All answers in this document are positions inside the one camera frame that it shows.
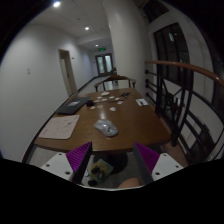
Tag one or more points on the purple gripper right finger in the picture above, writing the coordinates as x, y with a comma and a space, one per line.
154, 166

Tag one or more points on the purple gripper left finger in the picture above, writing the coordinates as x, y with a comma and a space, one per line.
70, 166

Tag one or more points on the green patterned bag on floor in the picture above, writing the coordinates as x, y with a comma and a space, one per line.
100, 170

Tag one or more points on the white paper sheet with drawings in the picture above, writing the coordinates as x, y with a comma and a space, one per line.
60, 128

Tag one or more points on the dark grey laptop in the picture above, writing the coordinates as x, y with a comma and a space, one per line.
72, 106

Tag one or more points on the small black box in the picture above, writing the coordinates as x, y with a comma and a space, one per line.
90, 103

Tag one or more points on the small white notebook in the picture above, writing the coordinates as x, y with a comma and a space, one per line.
142, 102

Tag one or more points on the wooden stair handrail with bars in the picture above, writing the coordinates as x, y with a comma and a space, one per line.
183, 95

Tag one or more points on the double glass door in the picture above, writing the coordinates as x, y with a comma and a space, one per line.
104, 64

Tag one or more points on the white side door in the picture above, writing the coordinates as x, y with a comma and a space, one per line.
67, 72

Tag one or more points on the dark window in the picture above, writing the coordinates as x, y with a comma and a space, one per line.
171, 46

